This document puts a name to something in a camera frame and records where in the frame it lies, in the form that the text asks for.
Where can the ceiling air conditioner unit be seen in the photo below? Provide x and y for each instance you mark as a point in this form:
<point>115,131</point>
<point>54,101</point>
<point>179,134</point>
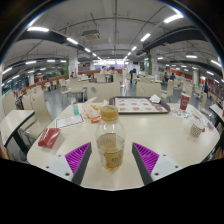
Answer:
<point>91,35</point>

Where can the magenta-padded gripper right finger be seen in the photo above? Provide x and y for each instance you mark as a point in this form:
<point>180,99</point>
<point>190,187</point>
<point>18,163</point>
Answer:
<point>146,157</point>

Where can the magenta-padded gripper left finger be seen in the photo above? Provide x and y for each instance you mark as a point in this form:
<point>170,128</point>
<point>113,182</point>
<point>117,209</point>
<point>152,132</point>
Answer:
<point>77,156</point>

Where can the clear yellow-capped drink bottle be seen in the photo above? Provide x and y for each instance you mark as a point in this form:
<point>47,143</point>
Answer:
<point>110,140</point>

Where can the person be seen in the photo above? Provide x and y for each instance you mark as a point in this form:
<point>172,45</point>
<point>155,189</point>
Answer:
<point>133,72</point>
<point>165,77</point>
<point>111,71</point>
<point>103,70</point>

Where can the small clear sanitizer bottle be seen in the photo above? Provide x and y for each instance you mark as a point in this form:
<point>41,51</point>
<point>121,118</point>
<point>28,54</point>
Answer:
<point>75,108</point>

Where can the brown food tray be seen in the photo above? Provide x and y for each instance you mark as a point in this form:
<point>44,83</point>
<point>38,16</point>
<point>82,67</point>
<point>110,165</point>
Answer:
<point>138,105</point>

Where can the red sauce packet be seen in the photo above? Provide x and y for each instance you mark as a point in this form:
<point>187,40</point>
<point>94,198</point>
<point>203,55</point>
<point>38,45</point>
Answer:
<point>96,120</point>

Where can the crumpled white napkin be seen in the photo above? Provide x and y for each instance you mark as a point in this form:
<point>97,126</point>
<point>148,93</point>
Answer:
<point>155,98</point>

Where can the group of ceiling lights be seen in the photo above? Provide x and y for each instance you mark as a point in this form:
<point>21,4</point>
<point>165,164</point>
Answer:
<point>172,18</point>

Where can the group of beige chairs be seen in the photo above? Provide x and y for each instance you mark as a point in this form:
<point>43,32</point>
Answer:
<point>41,110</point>

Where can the red paper cup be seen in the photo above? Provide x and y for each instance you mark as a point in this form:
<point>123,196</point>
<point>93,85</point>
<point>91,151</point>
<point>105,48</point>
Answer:
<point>184,101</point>

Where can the white paper card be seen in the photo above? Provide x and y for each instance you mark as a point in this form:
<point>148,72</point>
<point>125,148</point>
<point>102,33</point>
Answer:
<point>69,121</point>

